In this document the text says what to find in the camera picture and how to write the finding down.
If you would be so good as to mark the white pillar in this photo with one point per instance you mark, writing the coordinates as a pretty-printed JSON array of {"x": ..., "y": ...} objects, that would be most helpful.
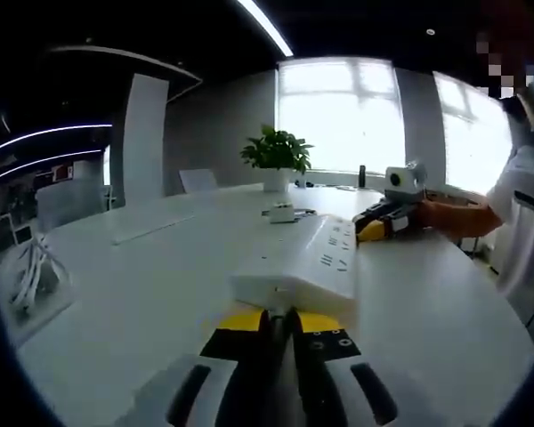
[{"x": 146, "y": 142}]

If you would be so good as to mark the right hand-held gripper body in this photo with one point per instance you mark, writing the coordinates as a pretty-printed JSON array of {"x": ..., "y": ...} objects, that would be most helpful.
[{"x": 405, "y": 181}]

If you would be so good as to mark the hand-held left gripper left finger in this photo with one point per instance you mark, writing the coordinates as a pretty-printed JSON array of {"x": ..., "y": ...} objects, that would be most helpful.
[{"x": 245, "y": 356}]

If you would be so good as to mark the green potted plant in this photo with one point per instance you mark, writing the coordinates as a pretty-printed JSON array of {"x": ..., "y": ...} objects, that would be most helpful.
[{"x": 278, "y": 149}]

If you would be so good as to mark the person in white shirt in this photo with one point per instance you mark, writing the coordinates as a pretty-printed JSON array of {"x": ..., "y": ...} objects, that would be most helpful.
[{"x": 525, "y": 231}]

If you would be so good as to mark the white office chair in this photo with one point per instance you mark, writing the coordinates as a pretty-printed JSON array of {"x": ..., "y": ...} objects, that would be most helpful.
[{"x": 199, "y": 181}]

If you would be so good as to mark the white power strip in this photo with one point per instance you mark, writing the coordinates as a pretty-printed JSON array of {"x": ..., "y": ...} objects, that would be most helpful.
[{"x": 311, "y": 267}]

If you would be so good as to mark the long ceiling light strip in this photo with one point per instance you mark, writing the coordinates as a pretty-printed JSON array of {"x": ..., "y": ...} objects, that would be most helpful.
[{"x": 267, "y": 26}]

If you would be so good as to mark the dark bottle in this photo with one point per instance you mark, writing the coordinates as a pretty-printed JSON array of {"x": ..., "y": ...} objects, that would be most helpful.
[{"x": 362, "y": 177}]

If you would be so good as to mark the white charger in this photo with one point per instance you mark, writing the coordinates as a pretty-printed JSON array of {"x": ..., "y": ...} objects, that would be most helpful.
[{"x": 281, "y": 214}]

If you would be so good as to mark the white desk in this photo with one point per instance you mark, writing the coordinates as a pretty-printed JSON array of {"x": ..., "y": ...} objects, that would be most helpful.
[{"x": 160, "y": 276}]

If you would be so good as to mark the bright window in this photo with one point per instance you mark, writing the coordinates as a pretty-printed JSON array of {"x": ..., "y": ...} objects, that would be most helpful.
[
  {"x": 338, "y": 115},
  {"x": 471, "y": 133}
]

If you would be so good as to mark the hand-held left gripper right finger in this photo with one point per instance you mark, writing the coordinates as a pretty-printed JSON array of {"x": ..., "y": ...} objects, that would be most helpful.
[{"x": 325, "y": 356}]

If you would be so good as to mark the white plant pot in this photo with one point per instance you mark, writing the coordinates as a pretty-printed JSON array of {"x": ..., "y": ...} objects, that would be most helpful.
[{"x": 277, "y": 180}]

